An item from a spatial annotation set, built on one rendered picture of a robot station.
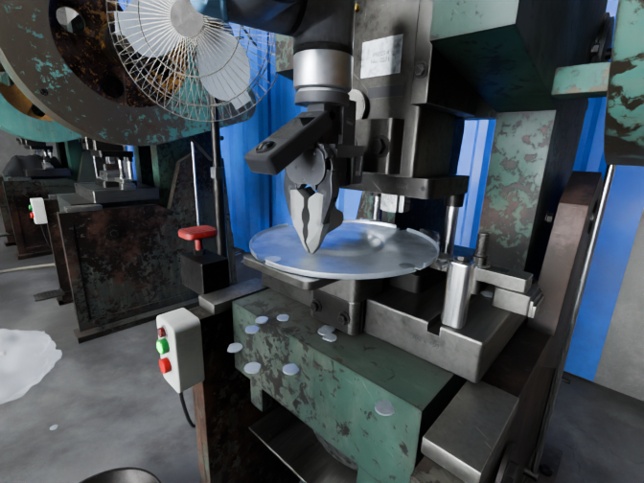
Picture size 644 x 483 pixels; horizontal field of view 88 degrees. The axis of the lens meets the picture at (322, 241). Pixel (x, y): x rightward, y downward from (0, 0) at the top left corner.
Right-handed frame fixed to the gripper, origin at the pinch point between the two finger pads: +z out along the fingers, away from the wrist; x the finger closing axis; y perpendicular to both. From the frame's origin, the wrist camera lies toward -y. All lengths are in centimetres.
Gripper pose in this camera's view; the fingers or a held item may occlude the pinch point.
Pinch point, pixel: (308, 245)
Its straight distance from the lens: 47.1
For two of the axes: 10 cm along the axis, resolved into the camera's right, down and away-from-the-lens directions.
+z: -0.3, 9.6, 2.7
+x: -7.3, -2.0, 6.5
